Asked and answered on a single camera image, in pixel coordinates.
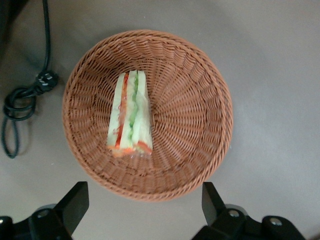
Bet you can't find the black power cable with plug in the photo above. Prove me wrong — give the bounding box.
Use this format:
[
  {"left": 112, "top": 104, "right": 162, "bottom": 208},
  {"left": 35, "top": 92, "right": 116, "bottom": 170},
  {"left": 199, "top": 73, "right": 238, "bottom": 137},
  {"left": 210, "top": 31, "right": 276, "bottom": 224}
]
[{"left": 1, "top": 0, "right": 60, "bottom": 159}]

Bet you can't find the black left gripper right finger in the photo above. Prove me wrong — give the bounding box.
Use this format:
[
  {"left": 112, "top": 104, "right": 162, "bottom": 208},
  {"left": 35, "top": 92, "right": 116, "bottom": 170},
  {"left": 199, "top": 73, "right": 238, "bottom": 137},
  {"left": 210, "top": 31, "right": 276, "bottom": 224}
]
[{"left": 201, "top": 181, "right": 248, "bottom": 240}]

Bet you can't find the brown round wicker basket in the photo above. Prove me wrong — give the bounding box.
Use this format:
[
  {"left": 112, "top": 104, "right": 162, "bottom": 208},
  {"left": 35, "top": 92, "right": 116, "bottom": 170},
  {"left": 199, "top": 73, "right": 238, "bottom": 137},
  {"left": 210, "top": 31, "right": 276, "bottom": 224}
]
[{"left": 61, "top": 29, "right": 234, "bottom": 203}]

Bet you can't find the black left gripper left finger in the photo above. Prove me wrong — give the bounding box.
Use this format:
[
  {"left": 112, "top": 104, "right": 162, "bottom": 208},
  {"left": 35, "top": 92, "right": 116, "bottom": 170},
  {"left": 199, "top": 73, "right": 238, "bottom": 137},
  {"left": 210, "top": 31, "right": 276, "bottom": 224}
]
[{"left": 27, "top": 181, "right": 90, "bottom": 240}]

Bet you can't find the wrapped triangle sandwich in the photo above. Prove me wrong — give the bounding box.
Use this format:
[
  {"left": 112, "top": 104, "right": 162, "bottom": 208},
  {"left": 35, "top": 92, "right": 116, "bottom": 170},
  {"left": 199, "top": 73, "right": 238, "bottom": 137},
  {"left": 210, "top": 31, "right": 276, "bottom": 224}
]
[{"left": 105, "top": 70, "right": 153, "bottom": 158}]

